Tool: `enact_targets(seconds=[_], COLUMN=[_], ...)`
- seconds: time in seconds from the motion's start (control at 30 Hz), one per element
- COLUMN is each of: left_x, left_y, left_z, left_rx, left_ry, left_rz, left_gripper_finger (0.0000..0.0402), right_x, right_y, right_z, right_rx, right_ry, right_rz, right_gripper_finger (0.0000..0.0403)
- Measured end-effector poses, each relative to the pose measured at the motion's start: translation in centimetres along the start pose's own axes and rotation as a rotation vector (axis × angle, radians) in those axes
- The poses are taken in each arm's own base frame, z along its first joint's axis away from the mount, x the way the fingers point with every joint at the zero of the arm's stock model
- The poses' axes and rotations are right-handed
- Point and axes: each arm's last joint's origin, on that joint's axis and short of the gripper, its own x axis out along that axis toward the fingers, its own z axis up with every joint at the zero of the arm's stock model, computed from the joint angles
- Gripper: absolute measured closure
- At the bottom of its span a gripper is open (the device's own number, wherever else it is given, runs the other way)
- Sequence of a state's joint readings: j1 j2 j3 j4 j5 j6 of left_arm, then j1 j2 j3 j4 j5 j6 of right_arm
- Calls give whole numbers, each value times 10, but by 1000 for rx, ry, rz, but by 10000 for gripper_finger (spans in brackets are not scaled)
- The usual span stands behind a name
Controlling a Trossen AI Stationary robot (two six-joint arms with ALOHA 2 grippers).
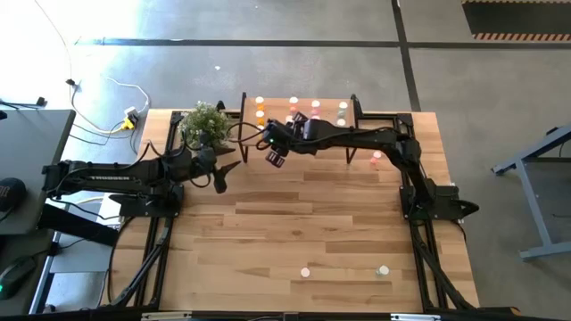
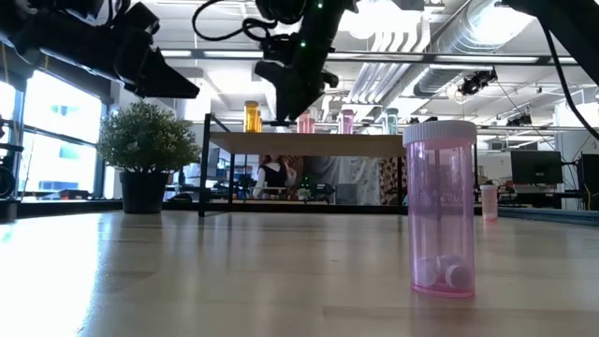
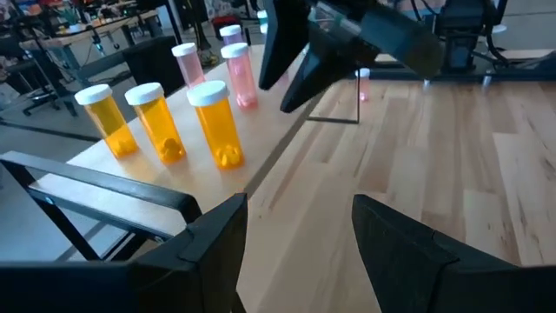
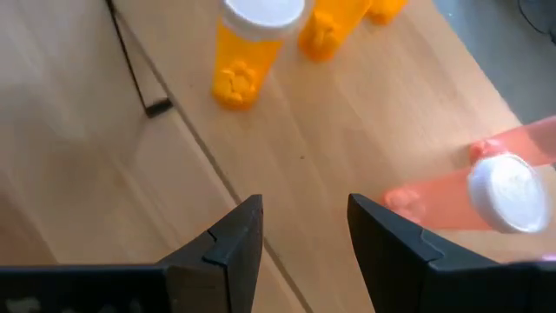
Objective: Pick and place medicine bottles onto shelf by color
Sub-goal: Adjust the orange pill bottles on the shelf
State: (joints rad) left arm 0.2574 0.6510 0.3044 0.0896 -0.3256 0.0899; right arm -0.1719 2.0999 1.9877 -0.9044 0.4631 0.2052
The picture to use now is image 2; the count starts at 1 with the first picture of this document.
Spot white floral cloth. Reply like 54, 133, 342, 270
336, 156, 383, 206

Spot long overhead light bar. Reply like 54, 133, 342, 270
73, 45, 599, 66

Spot large glass window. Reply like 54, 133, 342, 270
0, 69, 105, 200

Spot black ceiling track lights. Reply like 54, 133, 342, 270
457, 68, 499, 97

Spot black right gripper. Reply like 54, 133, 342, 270
254, 0, 360, 123

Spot leopard print cloth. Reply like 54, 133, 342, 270
378, 156, 404, 206

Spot black aluminium rig frame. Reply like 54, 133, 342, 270
13, 198, 407, 218

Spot wooden shelf black metal frame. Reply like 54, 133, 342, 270
197, 112, 408, 219

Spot teal translucent pill bottle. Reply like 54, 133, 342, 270
383, 108, 400, 136

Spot person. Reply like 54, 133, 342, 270
252, 154, 299, 200

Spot black computer monitor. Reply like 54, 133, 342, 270
509, 149, 564, 186
579, 153, 599, 212

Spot artificial green potted plant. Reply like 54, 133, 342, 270
95, 96, 202, 215

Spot pink translucent pill bottle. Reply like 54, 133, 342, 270
402, 120, 478, 300
338, 109, 356, 136

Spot orange translucent pill bottle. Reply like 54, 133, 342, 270
243, 100, 260, 134

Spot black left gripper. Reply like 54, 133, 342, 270
12, 1, 201, 100

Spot silver ventilation duct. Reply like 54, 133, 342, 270
414, 0, 544, 97

